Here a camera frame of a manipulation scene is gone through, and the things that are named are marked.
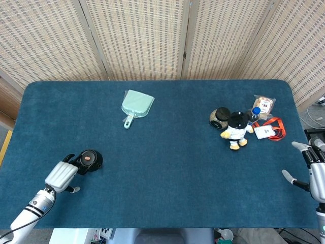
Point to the white plastic scoop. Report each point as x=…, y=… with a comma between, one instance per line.
x=226, y=234

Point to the grey robot torso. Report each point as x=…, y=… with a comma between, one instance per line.
x=162, y=237

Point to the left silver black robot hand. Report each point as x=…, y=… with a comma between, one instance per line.
x=61, y=175

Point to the black round device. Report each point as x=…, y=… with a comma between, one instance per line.
x=96, y=158

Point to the woven folding screen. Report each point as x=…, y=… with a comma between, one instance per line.
x=142, y=38

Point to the glass jar with black lid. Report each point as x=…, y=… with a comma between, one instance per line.
x=215, y=120

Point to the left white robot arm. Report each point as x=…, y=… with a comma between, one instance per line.
x=28, y=218

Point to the black plush doll white shirt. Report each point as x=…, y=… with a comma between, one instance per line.
x=237, y=132

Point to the white badge card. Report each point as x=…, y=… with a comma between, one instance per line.
x=264, y=132

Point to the blue table cloth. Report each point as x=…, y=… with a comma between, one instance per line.
x=162, y=178

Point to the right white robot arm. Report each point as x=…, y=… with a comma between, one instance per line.
x=321, y=223

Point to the clear snack packet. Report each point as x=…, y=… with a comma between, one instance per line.
x=265, y=103

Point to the blue capped plastic bottle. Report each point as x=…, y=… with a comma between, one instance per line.
x=256, y=110

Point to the white storage box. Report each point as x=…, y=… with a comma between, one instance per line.
x=73, y=236

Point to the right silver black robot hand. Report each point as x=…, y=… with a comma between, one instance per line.
x=317, y=178

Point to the black equipment box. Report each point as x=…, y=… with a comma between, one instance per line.
x=311, y=133

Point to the mint green dustpan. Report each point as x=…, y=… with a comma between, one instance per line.
x=137, y=104

